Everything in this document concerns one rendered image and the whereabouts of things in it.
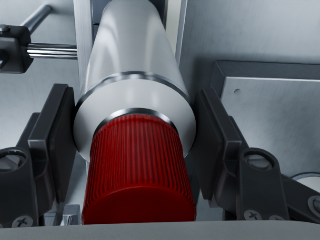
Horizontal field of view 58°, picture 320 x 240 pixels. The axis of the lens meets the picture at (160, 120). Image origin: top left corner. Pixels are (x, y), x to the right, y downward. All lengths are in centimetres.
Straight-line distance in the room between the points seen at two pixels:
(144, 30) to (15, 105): 30
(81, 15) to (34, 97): 21
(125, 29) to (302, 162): 38
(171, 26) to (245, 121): 17
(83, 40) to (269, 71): 24
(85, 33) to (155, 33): 8
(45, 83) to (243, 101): 25
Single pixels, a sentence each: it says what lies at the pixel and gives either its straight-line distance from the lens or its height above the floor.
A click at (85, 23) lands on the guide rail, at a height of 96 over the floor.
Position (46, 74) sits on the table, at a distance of 40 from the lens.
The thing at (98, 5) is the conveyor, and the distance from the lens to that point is 31.
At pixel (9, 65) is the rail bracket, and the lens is 24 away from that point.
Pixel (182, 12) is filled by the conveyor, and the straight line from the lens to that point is 31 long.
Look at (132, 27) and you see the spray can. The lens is 16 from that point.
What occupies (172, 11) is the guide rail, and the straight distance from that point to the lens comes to 27.
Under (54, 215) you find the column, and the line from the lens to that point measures 56.
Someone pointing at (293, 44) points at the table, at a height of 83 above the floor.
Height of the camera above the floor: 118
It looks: 56 degrees down
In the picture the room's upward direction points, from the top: 170 degrees clockwise
